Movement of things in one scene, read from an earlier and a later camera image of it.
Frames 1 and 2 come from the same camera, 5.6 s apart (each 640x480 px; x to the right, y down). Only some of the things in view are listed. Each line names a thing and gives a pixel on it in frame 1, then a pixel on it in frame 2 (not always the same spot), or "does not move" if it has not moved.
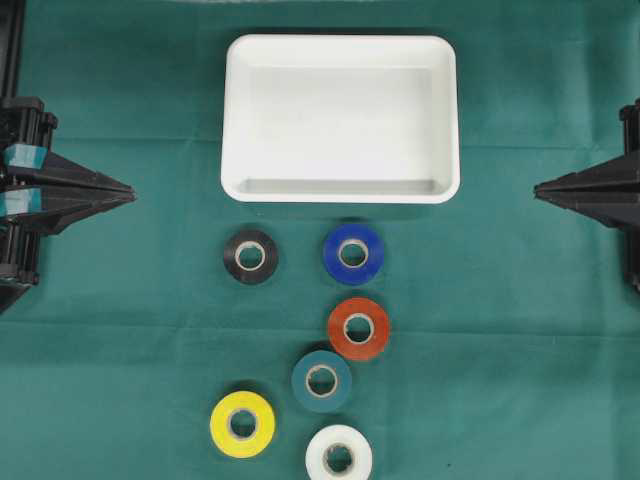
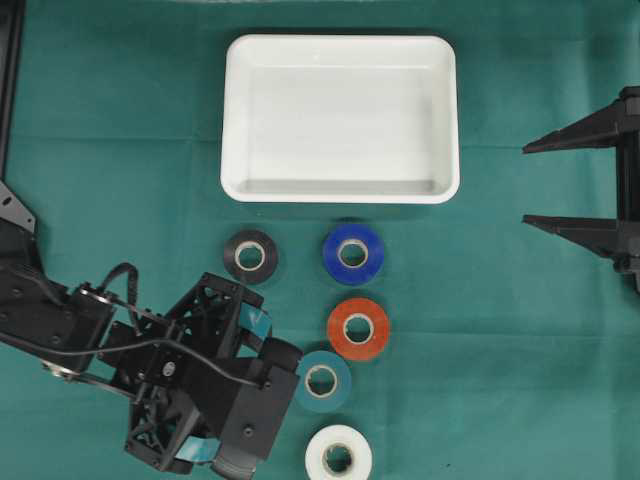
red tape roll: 358,328 does not move
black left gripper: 26,125 to 169,364
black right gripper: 608,192 to 627,252
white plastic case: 341,119 does not move
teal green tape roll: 321,381 does not move
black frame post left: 11,13 does not move
